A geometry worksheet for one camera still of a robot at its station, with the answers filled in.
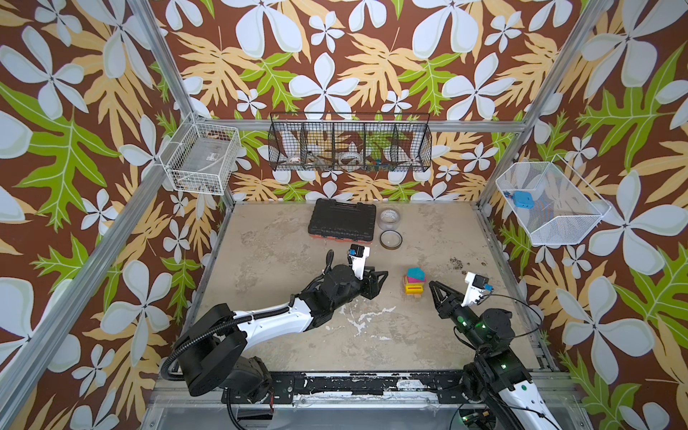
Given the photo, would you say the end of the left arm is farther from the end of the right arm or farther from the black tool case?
the black tool case

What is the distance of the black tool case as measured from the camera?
1057 millimetres

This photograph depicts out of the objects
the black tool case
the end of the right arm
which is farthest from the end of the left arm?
the black tool case
